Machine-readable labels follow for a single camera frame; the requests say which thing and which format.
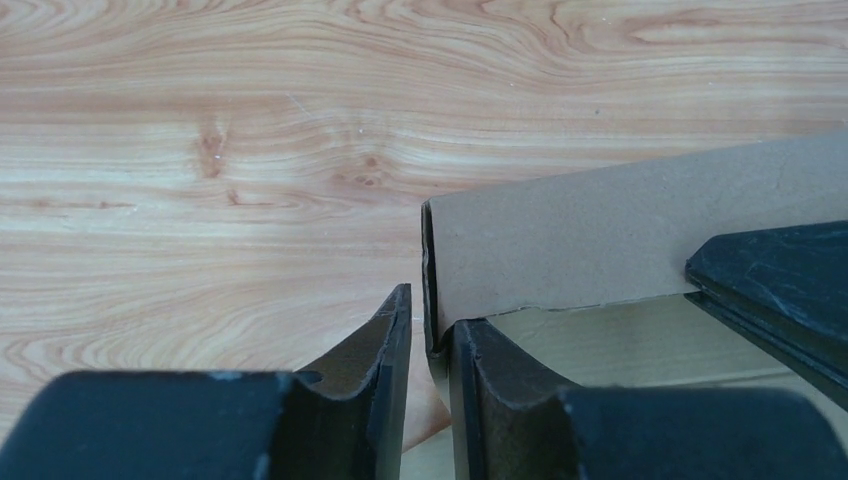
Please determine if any brown cardboard box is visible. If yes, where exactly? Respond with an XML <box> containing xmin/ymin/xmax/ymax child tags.
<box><xmin>401</xmin><ymin>130</ymin><xmax>847</xmax><ymax>479</ymax></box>

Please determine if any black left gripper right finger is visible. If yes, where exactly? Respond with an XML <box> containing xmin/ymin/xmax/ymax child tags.
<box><xmin>449</xmin><ymin>319</ymin><xmax>847</xmax><ymax>479</ymax></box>

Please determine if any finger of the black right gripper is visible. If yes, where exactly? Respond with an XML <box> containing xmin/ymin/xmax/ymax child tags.
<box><xmin>685</xmin><ymin>221</ymin><xmax>847</xmax><ymax>408</ymax></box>

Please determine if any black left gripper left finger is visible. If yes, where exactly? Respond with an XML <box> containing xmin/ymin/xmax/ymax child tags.
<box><xmin>1</xmin><ymin>284</ymin><xmax>412</xmax><ymax>479</ymax></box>

